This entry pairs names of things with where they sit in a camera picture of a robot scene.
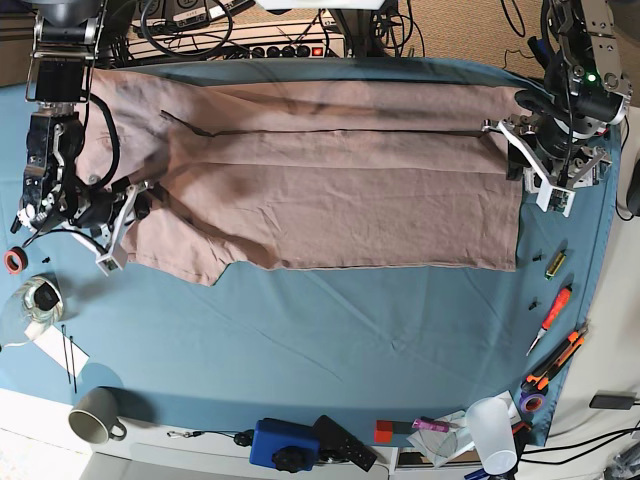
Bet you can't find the blue table cloth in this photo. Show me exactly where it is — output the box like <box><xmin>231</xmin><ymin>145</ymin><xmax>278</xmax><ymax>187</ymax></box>
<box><xmin>0</xmin><ymin>56</ymin><xmax>623</xmax><ymax>448</ymax></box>

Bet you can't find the pink T-shirt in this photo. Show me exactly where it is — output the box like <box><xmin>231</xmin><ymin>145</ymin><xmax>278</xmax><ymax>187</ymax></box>
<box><xmin>74</xmin><ymin>67</ymin><xmax>531</xmax><ymax>288</ymax></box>

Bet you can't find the white black marker pen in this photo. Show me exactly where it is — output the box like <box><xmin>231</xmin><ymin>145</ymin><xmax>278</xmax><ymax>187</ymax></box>
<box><xmin>10</xmin><ymin>218</ymin><xmax>22</xmax><ymax>234</ymax></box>

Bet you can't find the orange utility knife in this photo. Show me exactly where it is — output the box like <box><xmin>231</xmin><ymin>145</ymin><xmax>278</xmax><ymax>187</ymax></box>
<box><xmin>521</xmin><ymin>324</ymin><xmax>589</xmax><ymax>394</ymax></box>

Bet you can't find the orange screwdriver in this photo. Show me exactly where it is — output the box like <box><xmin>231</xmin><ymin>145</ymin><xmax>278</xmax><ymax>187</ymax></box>
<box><xmin>526</xmin><ymin>284</ymin><xmax>573</xmax><ymax>356</ymax></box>

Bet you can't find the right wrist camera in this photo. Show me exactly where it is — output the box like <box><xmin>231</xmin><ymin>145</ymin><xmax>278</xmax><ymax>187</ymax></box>
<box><xmin>497</xmin><ymin>120</ymin><xmax>575</xmax><ymax>218</ymax></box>

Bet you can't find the black power adapter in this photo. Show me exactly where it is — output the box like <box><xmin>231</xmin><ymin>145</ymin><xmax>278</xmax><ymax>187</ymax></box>
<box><xmin>589</xmin><ymin>393</ymin><xmax>639</xmax><ymax>410</ymax></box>

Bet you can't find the grey ceramic mug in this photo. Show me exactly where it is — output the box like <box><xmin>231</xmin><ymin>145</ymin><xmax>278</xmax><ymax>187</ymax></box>
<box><xmin>68</xmin><ymin>387</ymin><xmax>127</xmax><ymax>445</ymax></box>

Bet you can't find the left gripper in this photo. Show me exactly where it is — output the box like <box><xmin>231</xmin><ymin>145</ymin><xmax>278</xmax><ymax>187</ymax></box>
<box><xmin>504</xmin><ymin>114</ymin><xmax>611</xmax><ymax>188</ymax></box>

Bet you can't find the black cable tie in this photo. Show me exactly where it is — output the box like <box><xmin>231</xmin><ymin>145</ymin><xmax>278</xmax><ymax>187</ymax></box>
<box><xmin>60</xmin><ymin>324</ymin><xmax>77</xmax><ymax>393</ymax></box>

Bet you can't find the translucent plastic cup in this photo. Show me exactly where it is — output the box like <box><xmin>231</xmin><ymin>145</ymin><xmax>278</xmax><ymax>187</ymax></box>
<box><xmin>466</xmin><ymin>397</ymin><xmax>517</xmax><ymax>476</ymax></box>

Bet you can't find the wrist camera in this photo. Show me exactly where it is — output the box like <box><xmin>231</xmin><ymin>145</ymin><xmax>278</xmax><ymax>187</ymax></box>
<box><xmin>64</xmin><ymin>188</ymin><xmax>146</xmax><ymax>275</ymax></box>
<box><xmin>497</xmin><ymin>120</ymin><xmax>575</xmax><ymax>218</ymax></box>

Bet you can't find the black remote control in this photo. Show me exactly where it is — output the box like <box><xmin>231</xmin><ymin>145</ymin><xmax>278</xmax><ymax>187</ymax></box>
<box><xmin>312</xmin><ymin>415</ymin><xmax>377</xmax><ymax>472</ymax></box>

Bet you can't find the clear tape roll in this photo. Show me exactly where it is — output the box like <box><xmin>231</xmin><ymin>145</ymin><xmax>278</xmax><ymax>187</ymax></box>
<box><xmin>1</xmin><ymin>276</ymin><xmax>64</xmax><ymax>350</ymax></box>

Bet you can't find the red tape roll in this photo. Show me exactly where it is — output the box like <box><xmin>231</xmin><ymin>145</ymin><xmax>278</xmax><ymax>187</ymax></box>
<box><xmin>3</xmin><ymin>247</ymin><xmax>28</xmax><ymax>275</ymax></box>

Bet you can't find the blue box with knob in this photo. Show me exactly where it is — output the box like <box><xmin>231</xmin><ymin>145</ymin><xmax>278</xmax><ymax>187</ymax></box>
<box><xmin>249</xmin><ymin>418</ymin><xmax>320</xmax><ymax>473</ymax></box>

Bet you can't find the red black block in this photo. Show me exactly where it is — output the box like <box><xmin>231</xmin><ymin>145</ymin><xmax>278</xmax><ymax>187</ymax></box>
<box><xmin>374</xmin><ymin>420</ymin><xmax>415</xmax><ymax>444</ymax></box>

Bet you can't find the white power strip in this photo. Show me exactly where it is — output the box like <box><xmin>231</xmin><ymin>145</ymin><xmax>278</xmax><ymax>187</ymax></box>
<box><xmin>124</xmin><ymin>18</ymin><xmax>346</xmax><ymax>64</ymax></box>

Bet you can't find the blue black clamp handle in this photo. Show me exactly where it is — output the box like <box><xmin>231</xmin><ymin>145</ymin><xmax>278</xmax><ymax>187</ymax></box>
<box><xmin>527</xmin><ymin>36</ymin><xmax>550</xmax><ymax>69</ymax></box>

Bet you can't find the purple tape roll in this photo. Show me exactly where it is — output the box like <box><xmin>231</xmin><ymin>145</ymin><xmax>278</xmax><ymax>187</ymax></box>
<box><xmin>519</xmin><ymin>393</ymin><xmax>545</xmax><ymax>413</ymax></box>

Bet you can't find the yellow green battery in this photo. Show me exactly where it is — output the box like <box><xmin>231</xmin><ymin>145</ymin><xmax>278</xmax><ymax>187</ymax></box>
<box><xmin>544</xmin><ymin>244</ymin><xmax>567</xmax><ymax>280</ymax></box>

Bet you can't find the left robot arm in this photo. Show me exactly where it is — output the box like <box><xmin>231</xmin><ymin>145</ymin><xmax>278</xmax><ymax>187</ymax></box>
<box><xmin>450</xmin><ymin>1</ymin><xmax>632</xmax><ymax>216</ymax></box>

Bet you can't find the white paper card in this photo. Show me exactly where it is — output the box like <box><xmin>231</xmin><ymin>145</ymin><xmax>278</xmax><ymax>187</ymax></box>
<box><xmin>34</xmin><ymin>327</ymin><xmax>89</xmax><ymax>377</ymax></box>

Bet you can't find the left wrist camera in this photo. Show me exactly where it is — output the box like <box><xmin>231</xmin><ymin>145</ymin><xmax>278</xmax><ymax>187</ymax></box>
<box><xmin>64</xmin><ymin>188</ymin><xmax>146</xmax><ymax>275</ymax></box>

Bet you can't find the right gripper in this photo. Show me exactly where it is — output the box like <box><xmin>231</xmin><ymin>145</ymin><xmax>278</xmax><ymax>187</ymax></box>
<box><xmin>59</xmin><ymin>182</ymin><xmax>150</xmax><ymax>240</ymax></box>

